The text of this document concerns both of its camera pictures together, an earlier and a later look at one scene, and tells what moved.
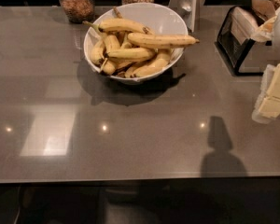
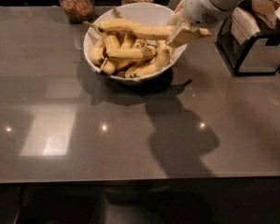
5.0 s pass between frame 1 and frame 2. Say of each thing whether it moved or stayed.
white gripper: moved
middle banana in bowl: stayed
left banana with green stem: stayed
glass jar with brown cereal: stayed
